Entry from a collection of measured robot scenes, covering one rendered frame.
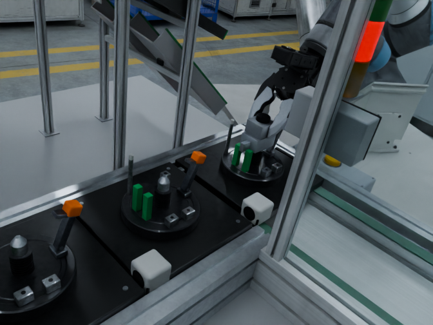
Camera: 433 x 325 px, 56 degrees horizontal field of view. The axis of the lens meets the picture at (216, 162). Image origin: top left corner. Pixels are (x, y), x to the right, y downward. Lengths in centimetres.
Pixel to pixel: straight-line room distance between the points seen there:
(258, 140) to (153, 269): 35
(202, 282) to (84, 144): 60
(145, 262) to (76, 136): 61
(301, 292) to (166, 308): 24
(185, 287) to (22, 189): 48
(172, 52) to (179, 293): 51
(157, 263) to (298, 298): 25
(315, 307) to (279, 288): 7
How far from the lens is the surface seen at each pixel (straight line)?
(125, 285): 63
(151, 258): 64
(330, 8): 92
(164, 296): 63
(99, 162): 106
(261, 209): 76
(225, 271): 68
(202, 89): 99
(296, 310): 75
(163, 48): 90
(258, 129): 82
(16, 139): 117
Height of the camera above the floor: 146
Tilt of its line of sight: 33 degrees down
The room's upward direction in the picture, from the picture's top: 10 degrees clockwise
